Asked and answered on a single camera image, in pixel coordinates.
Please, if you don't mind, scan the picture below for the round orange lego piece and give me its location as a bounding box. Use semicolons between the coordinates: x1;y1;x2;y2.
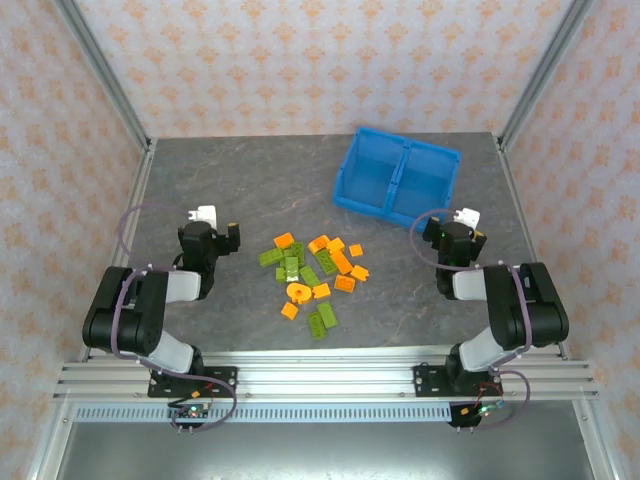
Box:
285;282;313;305

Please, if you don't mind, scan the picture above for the small circuit board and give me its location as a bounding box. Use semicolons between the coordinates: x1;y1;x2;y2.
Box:
469;399;506;419
167;405;211;424

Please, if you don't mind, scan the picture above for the grey metal shelf panel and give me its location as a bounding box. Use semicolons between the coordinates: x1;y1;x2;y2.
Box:
54;422;596;480

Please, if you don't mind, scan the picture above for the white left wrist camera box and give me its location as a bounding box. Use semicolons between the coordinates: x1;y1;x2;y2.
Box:
185;204;219;226

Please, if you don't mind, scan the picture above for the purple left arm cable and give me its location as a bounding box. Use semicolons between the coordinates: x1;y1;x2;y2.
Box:
110;202;239;434

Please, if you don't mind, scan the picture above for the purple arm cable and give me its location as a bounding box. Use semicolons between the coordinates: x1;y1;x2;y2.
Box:
409;208;532;431
110;202;239;434

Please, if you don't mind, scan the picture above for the aluminium table side rail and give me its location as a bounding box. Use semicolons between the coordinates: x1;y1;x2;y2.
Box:
493;133;571;359
77;149;157;362

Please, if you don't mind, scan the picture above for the red and black power wire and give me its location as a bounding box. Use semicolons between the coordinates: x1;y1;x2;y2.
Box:
462;382;505;416
167;382;217;407

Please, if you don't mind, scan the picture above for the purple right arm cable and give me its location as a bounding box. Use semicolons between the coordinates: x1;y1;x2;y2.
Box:
409;208;532;431

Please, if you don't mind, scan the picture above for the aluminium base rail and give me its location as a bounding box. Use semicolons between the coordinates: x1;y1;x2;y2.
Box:
52;349;600;401

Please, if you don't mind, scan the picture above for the aluminium frame post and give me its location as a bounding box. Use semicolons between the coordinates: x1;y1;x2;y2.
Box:
52;0;154;151
497;0;596;149

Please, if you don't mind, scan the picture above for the slotted grey cable duct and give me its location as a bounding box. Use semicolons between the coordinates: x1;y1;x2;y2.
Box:
74;404;454;424

